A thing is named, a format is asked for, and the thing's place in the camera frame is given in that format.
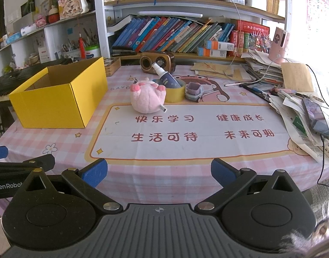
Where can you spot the grey plush toy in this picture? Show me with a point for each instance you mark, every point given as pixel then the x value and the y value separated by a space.
pixel 194 91

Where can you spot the wooden chess box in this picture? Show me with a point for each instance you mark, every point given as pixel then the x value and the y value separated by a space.
pixel 112 65

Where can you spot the thick red dictionary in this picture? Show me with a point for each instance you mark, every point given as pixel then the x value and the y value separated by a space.
pixel 251 27

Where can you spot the wall poster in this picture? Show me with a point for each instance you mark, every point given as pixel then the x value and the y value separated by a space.
pixel 321 16

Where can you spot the pink printed desk mat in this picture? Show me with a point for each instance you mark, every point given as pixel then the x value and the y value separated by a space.
pixel 180 145

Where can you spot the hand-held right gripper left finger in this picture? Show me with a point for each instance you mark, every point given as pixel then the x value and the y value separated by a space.
pixel 94 170

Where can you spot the dark spray bottle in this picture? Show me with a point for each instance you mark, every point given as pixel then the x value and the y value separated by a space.
pixel 167 80

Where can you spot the red tassel ornament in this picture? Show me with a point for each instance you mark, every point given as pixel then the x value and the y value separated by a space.
pixel 82 45

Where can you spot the grey fuzzy cloth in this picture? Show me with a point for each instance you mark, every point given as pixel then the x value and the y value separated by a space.
pixel 315 239

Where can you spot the pile of papers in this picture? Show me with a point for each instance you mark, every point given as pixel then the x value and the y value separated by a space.
pixel 293 118

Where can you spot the white tub with green lid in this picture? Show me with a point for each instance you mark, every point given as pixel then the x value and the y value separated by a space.
pixel 93 52

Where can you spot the black pen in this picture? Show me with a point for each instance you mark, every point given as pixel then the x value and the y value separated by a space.
pixel 257 92

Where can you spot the white and pink pen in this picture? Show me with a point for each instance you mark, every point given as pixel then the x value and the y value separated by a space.
pixel 234 84

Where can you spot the cup of pens and brushes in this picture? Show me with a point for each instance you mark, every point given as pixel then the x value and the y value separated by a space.
pixel 70 49

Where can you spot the yellow cardboard box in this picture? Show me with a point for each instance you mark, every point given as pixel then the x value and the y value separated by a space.
pixel 54 104

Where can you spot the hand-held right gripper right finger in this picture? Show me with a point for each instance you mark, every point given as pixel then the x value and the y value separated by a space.
pixel 222 170

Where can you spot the yellow tape roll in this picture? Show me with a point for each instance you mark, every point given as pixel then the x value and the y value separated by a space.
pixel 175 95

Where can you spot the red and white doll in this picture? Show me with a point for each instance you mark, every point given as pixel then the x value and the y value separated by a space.
pixel 53 16

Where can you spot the row of colourful books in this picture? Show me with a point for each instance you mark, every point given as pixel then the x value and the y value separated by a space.
pixel 167 32

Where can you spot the white side shelf unit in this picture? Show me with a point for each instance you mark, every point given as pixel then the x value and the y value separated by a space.
pixel 50 39

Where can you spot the pink desk device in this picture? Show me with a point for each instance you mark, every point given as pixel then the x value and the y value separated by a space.
pixel 278 43

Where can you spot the pink plush toy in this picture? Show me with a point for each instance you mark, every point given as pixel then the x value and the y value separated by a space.
pixel 145 96

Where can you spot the brown paper envelope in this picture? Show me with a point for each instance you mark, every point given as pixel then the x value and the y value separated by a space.
pixel 296 78

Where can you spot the blue tissue box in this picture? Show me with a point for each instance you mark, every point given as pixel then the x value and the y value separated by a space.
pixel 13 38

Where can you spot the black stapler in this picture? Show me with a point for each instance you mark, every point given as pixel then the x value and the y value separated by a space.
pixel 122 51

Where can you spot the brown retro radio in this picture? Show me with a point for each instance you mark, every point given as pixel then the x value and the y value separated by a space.
pixel 164 59

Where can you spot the orange and white carton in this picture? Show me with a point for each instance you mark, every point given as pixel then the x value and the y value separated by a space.
pixel 210 52
pixel 218 45

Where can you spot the flat kraft envelopes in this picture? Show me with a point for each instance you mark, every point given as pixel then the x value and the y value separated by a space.
pixel 215 70

